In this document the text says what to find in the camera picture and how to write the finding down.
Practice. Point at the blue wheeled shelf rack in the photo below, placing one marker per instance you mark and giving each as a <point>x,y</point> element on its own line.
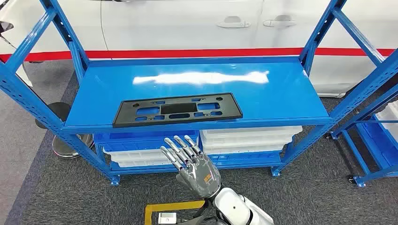
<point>379,175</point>

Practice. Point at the black plastic plate frame part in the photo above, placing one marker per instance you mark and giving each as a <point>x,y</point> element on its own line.
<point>121,118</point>

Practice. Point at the white car with red stripe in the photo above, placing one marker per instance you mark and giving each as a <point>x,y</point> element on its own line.
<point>174,24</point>

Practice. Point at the blue metal shelf rack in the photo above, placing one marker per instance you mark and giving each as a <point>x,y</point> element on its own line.
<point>199,84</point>

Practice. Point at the round stool chrome base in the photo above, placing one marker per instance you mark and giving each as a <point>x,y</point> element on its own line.
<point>59,110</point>

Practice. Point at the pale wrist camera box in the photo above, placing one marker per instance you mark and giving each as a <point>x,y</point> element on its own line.
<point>166,218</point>

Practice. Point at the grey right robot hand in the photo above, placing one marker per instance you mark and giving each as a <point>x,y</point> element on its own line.
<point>202,180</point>

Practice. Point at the yellow floor tape square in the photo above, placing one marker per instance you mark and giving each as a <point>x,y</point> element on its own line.
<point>174,206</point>

